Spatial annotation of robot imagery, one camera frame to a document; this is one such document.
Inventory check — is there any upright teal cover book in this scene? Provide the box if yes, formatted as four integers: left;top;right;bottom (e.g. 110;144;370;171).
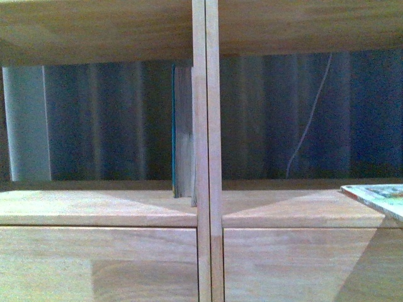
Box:
171;65;197;207

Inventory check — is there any white book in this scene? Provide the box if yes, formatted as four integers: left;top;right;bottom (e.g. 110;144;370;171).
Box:
340;184;402;222

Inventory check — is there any light wooden bookshelf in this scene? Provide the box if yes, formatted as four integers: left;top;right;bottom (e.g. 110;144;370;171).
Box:
1;1;402;301

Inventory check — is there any thin grey hanging cable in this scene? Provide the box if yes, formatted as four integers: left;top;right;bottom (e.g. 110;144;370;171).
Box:
285;52;333;177

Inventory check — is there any white panel behind shelf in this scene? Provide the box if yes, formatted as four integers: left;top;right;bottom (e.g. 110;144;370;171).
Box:
3;66;51;181

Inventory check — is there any dark blue curtain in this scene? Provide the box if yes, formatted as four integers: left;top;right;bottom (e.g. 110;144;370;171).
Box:
43;50;402;181

